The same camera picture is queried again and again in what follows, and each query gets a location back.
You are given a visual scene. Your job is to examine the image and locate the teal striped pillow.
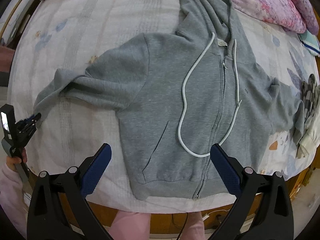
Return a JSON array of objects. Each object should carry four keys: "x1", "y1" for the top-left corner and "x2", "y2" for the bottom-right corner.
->
[{"x1": 298, "y1": 30, "x2": 320, "y2": 57}]

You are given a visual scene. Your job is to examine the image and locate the grey zip hoodie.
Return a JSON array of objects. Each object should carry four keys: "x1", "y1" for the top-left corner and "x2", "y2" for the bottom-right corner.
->
[{"x1": 34, "y1": 0, "x2": 304, "y2": 200}]

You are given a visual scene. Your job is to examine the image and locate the pink sleeved left forearm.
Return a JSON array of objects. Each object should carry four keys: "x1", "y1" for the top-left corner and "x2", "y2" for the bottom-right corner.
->
[{"x1": 1, "y1": 164, "x2": 27, "y2": 239}]

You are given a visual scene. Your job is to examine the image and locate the red black hanging towel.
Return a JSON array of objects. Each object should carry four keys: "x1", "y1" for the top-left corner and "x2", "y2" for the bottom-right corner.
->
[{"x1": 0, "y1": 46, "x2": 15, "y2": 87}]

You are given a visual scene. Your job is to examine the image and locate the cream folded garment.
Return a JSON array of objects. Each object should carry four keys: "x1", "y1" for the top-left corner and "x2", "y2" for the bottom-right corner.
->
[{"x1": 297, "y1": 107, "x2": 319, "y2": 159}]

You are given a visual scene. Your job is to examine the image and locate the wooden clothes rack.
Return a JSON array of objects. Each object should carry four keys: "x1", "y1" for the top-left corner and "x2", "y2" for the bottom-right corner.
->
[{"x1": 1, "y1": 0, "x2": 40, "y2": 46}]

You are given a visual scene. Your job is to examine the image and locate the pink clothed legs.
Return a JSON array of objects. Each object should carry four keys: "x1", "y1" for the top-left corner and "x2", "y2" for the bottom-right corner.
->
[{"x1": 108, "y1": 210, "x2": 206, "y2": 239}]

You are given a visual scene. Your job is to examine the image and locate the floral white bed sheet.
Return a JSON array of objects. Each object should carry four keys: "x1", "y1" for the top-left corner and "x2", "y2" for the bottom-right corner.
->
[{"x1": 8, "y1": 0, "x2": 317, "y2": 213}]

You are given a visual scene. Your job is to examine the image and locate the grey checked garment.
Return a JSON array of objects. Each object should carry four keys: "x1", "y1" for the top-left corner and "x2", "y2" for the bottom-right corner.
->
[{"x1": 302, "y1": 74, "x2": 319, "y2": 121}]

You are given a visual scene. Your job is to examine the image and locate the person left hand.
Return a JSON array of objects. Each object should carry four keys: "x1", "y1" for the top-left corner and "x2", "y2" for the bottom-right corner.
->
[{"x1": 6, "y1": 148, "x2": 27, "y2": 171}]

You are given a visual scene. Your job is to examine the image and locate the wooden bed frame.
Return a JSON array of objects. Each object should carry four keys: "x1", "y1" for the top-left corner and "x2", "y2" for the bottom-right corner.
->
[{"x1": 59, "y1": 165, "x2": 315, "y2": 239}]

